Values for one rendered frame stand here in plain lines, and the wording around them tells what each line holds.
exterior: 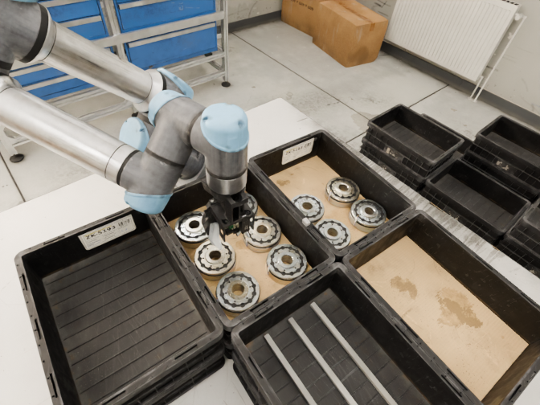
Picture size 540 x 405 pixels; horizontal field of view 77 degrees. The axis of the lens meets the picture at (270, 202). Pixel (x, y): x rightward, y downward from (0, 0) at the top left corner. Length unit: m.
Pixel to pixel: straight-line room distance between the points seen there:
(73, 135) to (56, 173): 1.86
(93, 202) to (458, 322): 1.13
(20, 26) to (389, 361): 0.97
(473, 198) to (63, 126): 1.82
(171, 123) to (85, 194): 0.75
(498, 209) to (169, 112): 1.74
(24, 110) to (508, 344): 1.11
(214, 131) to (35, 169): 2.16
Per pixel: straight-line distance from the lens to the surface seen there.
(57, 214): 1.28
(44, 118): 0.72
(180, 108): 0.61
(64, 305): 0.93
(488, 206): 2.03
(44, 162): 2.65
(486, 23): 3.56
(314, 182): 1.10
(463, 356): 0.94
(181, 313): 0.84
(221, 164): 0.57
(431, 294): 0.97
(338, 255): 0.82
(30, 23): 0.81
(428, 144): 2.04
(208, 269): 0.85
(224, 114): 0.55
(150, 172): 0.62
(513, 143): 2.35
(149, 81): 0.95
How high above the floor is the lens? 1.60
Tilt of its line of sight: 49 degrees down
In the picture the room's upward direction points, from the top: 7 degrees clockwise
